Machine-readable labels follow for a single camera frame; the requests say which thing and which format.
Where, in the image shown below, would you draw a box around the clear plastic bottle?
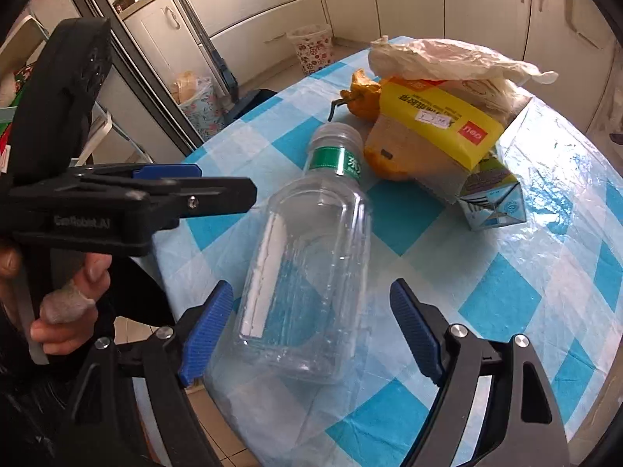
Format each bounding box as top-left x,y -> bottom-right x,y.
234,122 -> 372,384

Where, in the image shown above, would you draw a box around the orange peel pieces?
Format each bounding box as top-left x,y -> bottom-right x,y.
327,68 -> 410,181

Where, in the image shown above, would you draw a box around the white kitchen cabinets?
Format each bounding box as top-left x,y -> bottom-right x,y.
120,0 -> 617,131

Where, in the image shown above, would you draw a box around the person's left hand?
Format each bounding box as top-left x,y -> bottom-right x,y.
1,246 -> 112,355

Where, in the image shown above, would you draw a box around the floral fabric bag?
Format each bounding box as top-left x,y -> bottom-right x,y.
171,71 -> 225,141

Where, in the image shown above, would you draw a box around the blue dustpan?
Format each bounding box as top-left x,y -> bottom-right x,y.
224,89 -> 277,126

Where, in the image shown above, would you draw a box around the small blue-white carton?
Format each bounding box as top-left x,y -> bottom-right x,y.
457,154 -> 527,231

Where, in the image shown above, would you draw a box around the yellow cardboard box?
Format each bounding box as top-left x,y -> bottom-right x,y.
363,77 -> 530,204

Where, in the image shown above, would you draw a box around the floral waste basket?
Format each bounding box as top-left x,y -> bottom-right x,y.
286,23 -> 334,75

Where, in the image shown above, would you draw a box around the crumpled white plastic bag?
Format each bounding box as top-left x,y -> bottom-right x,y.
368,36 -> 559,86

